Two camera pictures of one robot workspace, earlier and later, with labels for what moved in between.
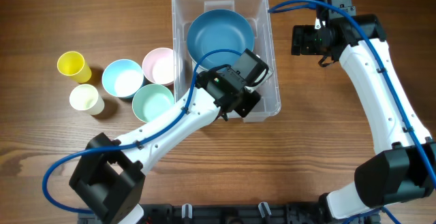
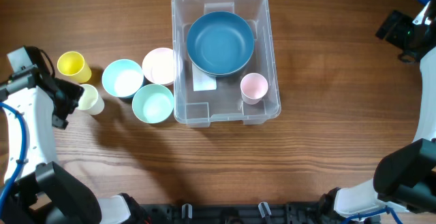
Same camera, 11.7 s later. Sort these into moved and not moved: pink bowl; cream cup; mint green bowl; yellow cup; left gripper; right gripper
Moved: right gripper; left gripper
Not moved: mint green bowl; cream cup; yellow cup; pink bowl
